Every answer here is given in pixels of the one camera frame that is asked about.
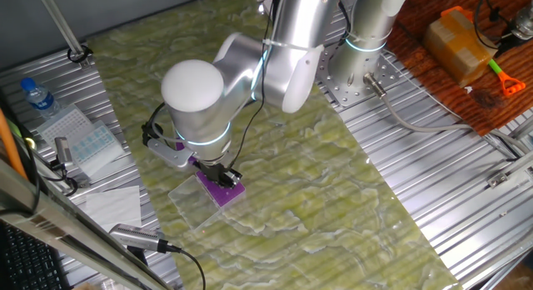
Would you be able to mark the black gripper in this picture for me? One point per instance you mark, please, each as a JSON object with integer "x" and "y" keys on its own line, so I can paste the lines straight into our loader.
{"x": 214, "y": 171}

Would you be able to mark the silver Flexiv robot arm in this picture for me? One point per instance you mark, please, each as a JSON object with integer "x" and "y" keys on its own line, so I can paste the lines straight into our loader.
{"x": 191, "y": 86}

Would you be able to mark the blue tips pipette box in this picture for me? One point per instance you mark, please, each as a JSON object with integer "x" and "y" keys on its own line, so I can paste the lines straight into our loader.
{"x": 98, "y": 150}

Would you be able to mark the white rack pipette tip box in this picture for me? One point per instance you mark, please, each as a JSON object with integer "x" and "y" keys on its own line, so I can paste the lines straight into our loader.
{"x": 66, "y": 123}

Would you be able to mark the green marble pattern mat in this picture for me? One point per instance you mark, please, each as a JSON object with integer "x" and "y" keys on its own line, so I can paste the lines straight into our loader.
{"x": 291, "y": 206}

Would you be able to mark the white paper sheet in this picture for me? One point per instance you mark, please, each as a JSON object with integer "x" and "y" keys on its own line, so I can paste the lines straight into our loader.
{"x": 112, "y": 206}

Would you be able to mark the clear water bottle blue cap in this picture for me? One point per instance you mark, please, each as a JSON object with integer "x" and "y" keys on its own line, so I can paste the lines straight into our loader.
{"x": 41, "y": 100}

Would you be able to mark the orange rod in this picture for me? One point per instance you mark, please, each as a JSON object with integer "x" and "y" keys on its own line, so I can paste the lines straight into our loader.
{"x": 10, "y": 148}

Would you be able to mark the black keyboard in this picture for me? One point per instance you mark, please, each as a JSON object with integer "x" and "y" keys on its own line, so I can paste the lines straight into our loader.
{"x": 25, "y": 265}

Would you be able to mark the cardboard box yellow tape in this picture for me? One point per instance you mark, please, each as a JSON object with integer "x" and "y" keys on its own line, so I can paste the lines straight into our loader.
{"x": 454, "y": 48}

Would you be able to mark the reddish brown wooden board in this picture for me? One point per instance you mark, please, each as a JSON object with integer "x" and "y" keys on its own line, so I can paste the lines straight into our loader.
{"x": 499, "y": 111}

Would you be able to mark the orange green toy shovel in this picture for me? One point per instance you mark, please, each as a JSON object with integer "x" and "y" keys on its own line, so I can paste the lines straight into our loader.
{"x": 510, "y": 85}

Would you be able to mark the dark metallic tool head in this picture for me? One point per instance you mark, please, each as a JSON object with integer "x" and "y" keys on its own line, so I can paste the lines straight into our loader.
{"x": 522, "y": 25}

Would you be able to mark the wrist camera silver bracket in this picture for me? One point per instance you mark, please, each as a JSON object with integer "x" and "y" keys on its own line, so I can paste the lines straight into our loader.
{"x": 170, "y": 154}

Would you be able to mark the large silver depth camera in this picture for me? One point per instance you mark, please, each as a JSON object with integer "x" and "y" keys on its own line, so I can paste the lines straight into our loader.
{"x": 137, "y": 236}

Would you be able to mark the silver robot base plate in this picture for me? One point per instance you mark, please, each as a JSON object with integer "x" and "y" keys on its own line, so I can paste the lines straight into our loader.
{"x": 339, "y": 99}

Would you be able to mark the small silver camera black mount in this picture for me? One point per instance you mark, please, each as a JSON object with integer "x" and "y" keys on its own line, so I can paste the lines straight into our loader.
{"x": 63, "y": 150}

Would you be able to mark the aluminium frame beam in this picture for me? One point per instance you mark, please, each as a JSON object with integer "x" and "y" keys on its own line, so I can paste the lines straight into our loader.
{"x": 62, "y": 227}

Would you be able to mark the aluminium frame pole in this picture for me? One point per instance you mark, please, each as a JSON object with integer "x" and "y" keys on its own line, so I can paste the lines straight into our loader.
{"x": 58, "y": 21}

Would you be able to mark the small metal corner bracket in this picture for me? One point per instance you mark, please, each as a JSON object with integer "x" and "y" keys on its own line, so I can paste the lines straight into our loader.
{"x": 497, "y": 179}

